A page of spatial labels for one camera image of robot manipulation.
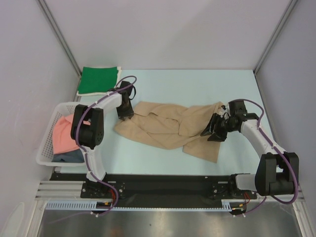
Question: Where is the purple cable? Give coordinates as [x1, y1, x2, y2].
[229, 98, 300, 219]
[49, 75, 138, 223]

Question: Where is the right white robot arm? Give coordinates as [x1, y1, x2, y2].
[201, 99, 299, 204]

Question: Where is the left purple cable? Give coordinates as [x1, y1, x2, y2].
[49, 75, 138, 223]

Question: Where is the pink t shirt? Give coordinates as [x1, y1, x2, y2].
[52, 114, 79, 155]

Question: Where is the white plastic basket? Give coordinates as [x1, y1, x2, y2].
[36, 102, 84, 167]

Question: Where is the aluminium rail frame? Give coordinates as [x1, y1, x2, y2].
[36, 181, 314, 237]

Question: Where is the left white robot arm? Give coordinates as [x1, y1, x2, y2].
[70, 79, 136, 198]

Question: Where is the white slotted cable duct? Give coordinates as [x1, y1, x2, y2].
[45, 200, 246, 214]

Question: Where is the blue grey t shirt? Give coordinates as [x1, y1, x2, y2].
[52, 149, 84, 163]

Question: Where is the beige t shirt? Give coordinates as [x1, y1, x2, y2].
[114, 102, 223, 163]

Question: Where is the folded white t shirt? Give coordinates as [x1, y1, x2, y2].
[76, 66, 122, 97]

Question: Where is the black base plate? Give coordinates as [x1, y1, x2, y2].
[50, 173, 257, 209]

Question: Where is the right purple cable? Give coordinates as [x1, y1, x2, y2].
[229, 98, 300, 219]

